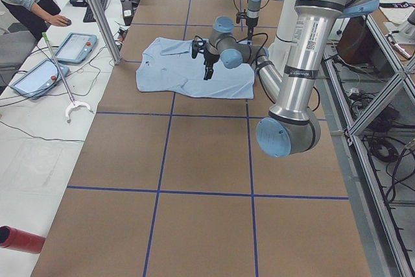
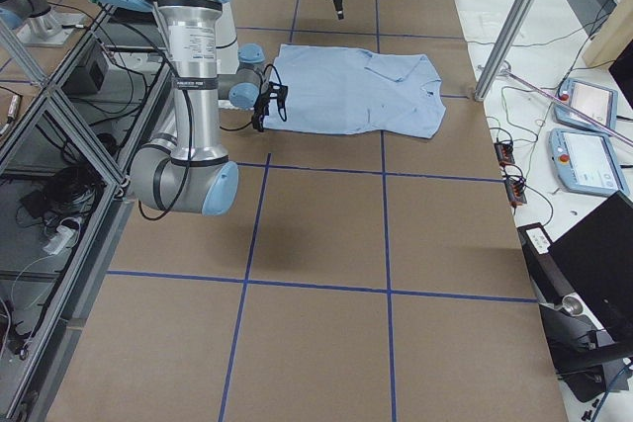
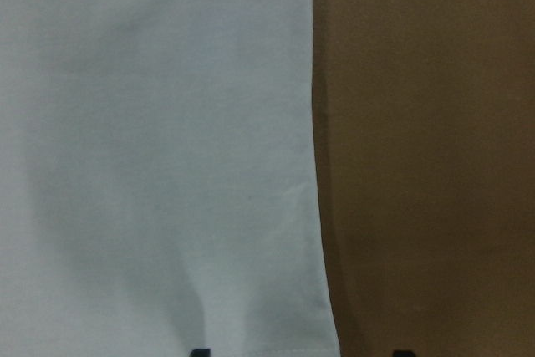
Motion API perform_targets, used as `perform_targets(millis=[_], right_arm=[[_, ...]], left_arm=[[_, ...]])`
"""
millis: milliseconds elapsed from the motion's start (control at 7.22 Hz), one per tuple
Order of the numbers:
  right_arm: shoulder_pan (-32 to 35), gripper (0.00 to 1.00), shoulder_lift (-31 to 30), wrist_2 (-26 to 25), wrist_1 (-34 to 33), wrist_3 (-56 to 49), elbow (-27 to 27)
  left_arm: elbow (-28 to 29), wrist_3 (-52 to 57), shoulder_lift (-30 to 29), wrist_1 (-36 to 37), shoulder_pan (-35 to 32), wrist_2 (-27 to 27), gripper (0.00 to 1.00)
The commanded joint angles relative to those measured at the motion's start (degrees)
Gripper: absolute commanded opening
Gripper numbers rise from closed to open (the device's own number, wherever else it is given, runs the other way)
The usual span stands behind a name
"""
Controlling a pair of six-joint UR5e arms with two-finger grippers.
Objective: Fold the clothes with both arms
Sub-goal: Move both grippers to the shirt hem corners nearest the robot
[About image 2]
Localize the light blue t-shirt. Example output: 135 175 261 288
264 44 446 138

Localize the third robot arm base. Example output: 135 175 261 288
1 0 85 47

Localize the reacher grabber tool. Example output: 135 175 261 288
496 66 633 147

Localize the teach pendant far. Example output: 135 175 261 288
554 78 618 131

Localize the teach pendant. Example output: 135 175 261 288
549 128 629 197
554 78 618 131

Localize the teach pendant near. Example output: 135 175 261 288
549 128 629 197

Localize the black monitor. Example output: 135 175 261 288
549 192 632 341

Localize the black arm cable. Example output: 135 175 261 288
137 63 290 221

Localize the aluminium frame post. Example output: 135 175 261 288
474 0 535 102

